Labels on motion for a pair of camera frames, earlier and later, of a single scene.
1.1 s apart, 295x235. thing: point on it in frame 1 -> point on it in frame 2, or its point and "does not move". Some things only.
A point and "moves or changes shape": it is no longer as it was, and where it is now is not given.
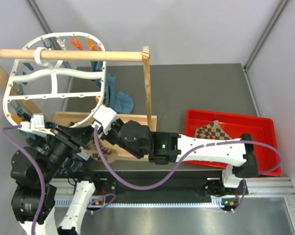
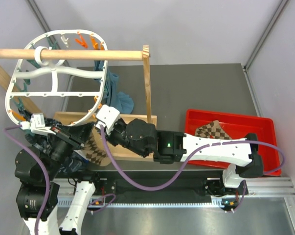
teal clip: (21, 90) -> (26, 82)
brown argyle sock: (212, 130) does not move
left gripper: (75, 137) does not move
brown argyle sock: (108, 151) moves or changes shape
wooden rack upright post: (146, 55) does not move
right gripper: (107, 137) does not move
